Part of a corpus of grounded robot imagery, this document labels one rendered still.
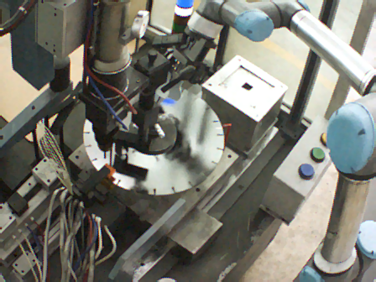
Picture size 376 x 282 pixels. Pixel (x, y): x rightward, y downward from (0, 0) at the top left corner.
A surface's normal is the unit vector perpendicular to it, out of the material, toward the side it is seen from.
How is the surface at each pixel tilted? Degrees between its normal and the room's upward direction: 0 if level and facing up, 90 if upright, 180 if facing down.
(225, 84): 0
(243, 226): 0
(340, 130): 83
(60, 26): 90
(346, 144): 83
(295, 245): 0
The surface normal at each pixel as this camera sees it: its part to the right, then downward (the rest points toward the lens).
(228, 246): 0.12, -0.61
